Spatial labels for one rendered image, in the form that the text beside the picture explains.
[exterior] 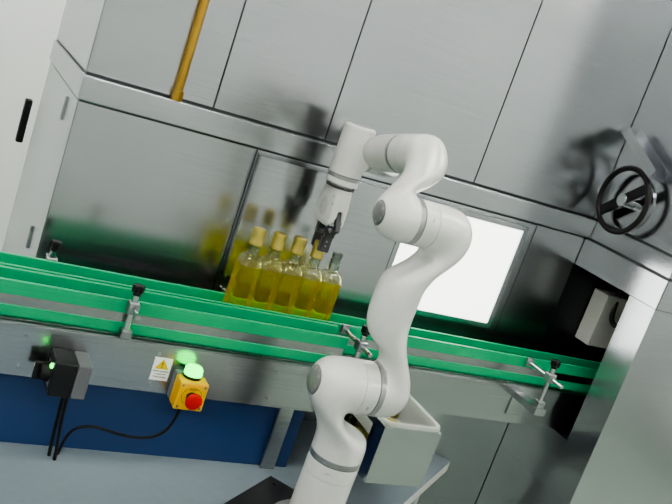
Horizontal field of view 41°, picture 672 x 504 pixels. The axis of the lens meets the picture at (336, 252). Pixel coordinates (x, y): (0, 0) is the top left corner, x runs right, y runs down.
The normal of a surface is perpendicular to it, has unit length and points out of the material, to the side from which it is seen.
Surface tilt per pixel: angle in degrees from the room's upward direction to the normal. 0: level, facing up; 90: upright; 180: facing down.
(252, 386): 90
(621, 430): 90
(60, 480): 0
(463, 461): 90
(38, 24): 90
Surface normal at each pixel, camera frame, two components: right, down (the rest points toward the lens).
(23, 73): 0.38, 0.34
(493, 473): -0.87, -0.19
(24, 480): 0.32, -0.92
